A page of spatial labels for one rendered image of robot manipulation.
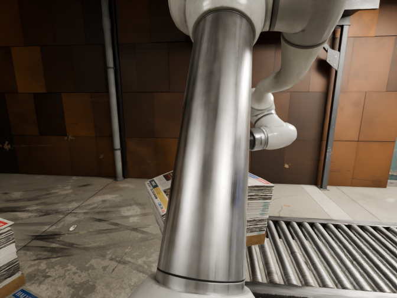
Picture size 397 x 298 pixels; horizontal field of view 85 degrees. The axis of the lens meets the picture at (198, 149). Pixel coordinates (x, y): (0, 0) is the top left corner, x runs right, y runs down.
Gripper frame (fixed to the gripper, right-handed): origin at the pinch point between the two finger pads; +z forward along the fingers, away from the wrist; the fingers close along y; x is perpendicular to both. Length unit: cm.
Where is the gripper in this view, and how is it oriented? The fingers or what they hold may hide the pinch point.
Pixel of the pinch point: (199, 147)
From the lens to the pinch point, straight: 78.7
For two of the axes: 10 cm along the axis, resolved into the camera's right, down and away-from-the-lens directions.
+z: -9.4, 1.5, -3.1
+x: -3.3, -1.8, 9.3
